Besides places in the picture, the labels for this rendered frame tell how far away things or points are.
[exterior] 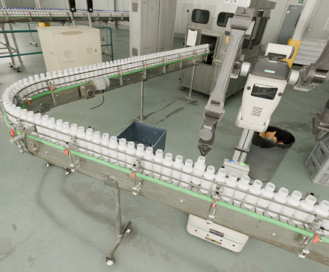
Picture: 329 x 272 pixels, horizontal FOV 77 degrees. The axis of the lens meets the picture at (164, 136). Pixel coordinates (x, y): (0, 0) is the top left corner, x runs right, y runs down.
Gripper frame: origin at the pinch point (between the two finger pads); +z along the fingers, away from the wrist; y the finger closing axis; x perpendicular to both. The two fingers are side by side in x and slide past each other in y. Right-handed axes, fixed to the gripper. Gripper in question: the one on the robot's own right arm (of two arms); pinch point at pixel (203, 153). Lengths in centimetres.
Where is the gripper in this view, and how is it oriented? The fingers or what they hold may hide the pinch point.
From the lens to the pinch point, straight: 107.1
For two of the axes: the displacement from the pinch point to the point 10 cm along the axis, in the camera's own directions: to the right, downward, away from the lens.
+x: 9.3, 2.6, -2.6
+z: -0.7, 8.2, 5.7
